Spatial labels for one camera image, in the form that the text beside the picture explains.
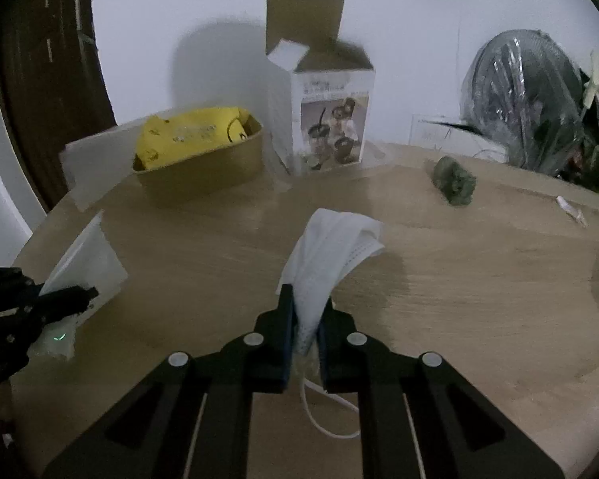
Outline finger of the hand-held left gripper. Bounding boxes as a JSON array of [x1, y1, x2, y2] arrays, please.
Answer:
[[34, 284, 101, 322]]

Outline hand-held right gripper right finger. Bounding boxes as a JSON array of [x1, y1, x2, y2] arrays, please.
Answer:
[[316, 303, 563, 479]]

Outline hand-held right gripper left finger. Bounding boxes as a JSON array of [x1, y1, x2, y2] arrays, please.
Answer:
[[42, 283, 296, 479]]

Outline white printed plastic bag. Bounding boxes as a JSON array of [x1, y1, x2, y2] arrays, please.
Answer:
[[29, 208, 129, 361]]

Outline white face mask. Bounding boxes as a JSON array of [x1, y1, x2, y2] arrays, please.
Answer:
[[276, 208, 386, 441]]

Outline white foam sheet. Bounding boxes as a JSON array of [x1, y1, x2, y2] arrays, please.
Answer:
[[61, 114, 148, 212]]

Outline brown paper bowl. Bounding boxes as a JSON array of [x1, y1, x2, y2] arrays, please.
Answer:
[[132, 109, 264, 207]]

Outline yellow plastic bag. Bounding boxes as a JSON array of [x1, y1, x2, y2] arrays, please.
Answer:
[[135, 106, 251, 171]]

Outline green crumpled wad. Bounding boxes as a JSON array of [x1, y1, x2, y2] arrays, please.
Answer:
[[431, 155, 478, 207]]

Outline dark brown door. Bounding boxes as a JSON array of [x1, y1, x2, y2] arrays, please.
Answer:
[[0, 0, 119, 212]]

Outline open white cardboard box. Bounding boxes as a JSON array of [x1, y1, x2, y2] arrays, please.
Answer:
[[265, 0, 377, 177]]

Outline small white wrapper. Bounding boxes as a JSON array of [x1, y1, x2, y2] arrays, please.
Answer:
[[555, 195, 589, 228]]

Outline fan wrapped in plastic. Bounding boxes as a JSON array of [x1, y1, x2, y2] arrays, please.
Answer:
[[460, 29, 599, 181]]

